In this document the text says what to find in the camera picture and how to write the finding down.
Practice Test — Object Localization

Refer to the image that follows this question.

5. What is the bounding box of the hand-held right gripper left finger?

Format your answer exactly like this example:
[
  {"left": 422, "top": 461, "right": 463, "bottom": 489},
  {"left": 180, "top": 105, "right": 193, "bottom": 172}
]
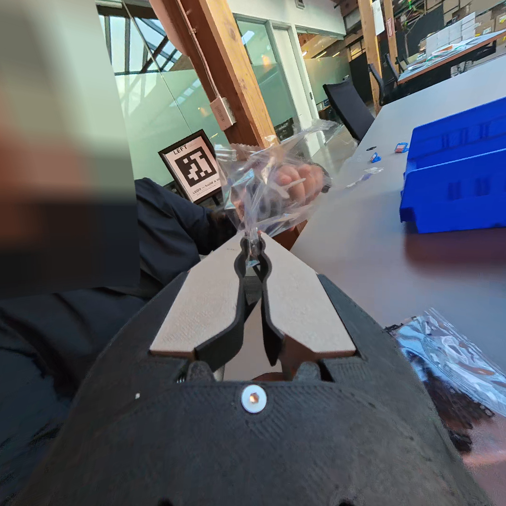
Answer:
[{"left": 149, "top": 232, "right": 250, "bottom": 371}]

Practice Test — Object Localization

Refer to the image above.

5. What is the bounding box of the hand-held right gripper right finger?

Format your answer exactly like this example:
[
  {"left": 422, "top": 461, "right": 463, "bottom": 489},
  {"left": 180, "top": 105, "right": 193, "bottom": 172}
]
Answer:
[{"left": 258, "top": 232, "right": 357, "bottom": 377}]

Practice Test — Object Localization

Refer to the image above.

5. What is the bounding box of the clear plastic lego bag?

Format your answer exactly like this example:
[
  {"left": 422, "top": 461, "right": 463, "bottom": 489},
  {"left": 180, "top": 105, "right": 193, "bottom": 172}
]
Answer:
[{"left": 217, "top": 120, "right": 341, "bottom": 274}]

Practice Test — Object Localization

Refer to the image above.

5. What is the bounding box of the bag of black lego pieces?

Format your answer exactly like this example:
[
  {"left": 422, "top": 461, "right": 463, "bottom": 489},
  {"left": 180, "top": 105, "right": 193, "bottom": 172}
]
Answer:
[{"left": 385, "top": 308, "right": 506, "bottom": 456}]

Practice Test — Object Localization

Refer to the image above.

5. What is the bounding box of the person's left forearm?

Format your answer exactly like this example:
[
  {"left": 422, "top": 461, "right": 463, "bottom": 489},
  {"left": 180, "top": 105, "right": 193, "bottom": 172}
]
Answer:
[{"left": 134, "top": 177, "right": 242, "bottom": 296}]

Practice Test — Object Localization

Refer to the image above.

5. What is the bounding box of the person's left hand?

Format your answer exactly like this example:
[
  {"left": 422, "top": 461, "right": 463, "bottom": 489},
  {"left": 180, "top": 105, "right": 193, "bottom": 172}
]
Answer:
[{"left": 275, "top": 163, "right": 332, "bottom": 207}]

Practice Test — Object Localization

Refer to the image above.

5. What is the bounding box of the framed marker sign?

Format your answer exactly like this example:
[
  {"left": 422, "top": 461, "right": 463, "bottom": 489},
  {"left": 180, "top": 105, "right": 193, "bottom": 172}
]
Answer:
[{"left": 158, "top": 129, "right": 223, "bottom": 205}]

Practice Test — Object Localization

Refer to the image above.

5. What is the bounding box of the torn clear plastic strip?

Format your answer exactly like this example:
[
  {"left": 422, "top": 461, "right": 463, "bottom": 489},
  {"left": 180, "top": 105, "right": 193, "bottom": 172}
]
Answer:
[{"left": 346, "top": 167, "right": 385, "bottom": 189}]

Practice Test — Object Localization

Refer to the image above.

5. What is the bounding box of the person's dark clothed body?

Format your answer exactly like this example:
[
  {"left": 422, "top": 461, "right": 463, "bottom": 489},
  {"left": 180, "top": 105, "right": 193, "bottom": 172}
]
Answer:
[{"left": 0, "top": 288, "right": 159, "bottom": 503}]

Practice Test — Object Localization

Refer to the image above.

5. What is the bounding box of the grey electrical box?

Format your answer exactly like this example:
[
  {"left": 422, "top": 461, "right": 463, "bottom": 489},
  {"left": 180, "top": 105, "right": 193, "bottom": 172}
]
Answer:
[{"left": 209, "top": 96, "right": 236, "bottom": 130}]

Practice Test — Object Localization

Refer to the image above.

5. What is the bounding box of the blue plastic bin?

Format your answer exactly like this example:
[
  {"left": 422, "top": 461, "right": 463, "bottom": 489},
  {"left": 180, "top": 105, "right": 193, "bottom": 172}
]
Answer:
[{"left": 399, "top": 96, "right": 506, "bottom": 235}]

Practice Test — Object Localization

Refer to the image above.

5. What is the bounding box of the black mesh office chair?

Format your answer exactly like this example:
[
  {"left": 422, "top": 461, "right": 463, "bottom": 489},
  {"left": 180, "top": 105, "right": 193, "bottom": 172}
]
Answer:
[{"left": 323, "top": 80, "right": 375, "bottom": 142}]

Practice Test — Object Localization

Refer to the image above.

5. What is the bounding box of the long wooden work table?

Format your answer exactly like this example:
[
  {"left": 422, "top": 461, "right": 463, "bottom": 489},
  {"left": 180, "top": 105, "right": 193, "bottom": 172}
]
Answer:
[{"left": 397, "top": 29, "right": 506, "bottom": 85}]

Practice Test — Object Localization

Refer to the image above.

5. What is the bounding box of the stack of white boxes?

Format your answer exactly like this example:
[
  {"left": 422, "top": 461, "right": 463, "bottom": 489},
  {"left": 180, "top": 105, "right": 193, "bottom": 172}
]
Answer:
[{"left": 425, "top": 23, "right": 476, "bottom": 53}]

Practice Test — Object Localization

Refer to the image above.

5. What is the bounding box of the slim wooden support post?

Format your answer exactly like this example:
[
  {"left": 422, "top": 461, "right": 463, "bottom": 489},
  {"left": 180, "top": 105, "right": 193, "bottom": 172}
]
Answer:
[{"left": 357, "top": 0, "right": 383, "bottom": 116}]

